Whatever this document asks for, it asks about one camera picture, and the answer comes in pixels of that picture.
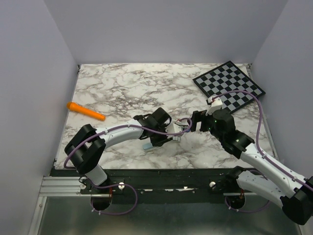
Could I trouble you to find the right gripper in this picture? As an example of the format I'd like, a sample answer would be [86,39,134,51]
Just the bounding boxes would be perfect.
[187,109,224,142]

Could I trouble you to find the silver staple strips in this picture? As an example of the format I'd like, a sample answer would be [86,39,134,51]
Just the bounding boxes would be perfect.
[172,136,181,142]

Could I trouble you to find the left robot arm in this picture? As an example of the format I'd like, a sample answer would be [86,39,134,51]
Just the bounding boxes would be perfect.
[65,108,172,193]

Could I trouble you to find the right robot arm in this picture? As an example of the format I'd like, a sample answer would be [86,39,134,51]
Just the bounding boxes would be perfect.
[191,110,313,225]

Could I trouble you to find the black grey checkerboard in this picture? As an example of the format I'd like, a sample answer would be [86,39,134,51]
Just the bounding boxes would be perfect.
[193,61,266,114]

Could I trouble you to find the orange marker pen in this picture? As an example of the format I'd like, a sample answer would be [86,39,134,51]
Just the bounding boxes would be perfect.
[67,102,106,121]

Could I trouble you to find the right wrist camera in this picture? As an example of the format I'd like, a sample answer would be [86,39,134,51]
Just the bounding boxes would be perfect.
[205,97,223,116]

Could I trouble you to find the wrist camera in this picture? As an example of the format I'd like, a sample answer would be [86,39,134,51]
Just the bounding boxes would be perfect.
[165,123,187,137]
[205,97,223,116]

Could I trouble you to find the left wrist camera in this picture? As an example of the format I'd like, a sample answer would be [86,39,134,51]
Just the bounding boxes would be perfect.
[165,123,187,137]

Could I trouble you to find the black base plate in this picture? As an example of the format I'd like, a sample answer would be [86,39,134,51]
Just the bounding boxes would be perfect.
[50,167,287,205]

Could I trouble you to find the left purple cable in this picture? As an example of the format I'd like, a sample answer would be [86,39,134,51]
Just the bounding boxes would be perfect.
[63,117,193,216]

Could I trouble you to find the aluminium rail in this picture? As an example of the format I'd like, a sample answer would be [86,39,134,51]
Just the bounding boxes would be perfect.
[39,174,299,197]

